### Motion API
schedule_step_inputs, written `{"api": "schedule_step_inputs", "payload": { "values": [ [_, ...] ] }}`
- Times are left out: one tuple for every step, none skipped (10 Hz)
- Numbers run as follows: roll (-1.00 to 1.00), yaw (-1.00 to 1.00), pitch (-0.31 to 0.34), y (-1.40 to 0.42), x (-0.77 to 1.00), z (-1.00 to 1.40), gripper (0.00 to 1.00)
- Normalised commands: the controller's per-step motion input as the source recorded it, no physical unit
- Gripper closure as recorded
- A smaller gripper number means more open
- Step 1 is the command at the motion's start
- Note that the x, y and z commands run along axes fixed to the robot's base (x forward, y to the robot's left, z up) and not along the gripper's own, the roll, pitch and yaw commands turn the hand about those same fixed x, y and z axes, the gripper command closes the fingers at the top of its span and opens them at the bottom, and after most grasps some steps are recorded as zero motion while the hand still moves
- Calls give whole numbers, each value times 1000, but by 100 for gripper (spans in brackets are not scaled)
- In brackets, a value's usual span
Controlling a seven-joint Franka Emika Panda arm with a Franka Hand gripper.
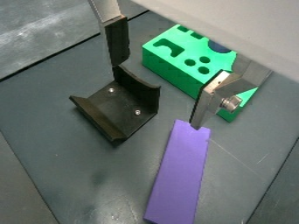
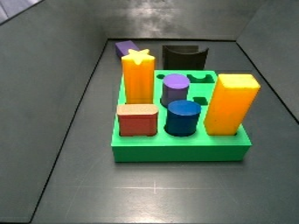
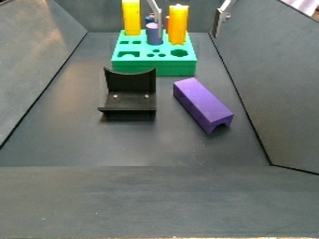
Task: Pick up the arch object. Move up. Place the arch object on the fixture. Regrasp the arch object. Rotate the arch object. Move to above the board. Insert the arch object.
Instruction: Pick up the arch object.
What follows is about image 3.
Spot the green shape sorter base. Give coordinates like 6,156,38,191
111,30,198,77

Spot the red rounded block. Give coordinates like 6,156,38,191
166,16,170,35

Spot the yellow star prism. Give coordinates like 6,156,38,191
169,4,190,45

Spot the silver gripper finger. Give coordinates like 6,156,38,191
214,0,233,37
146,0,162,38

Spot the black L-shaped fixture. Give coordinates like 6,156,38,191
98,68,158,120

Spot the purple cylinder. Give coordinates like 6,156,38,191
146,22,163,46

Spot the yellow rectangular block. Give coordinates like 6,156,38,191
122,0,140,35

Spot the purple arch block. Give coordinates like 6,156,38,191
174,77,235,134

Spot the dark blue cylinder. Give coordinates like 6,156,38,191
144,16,155,24

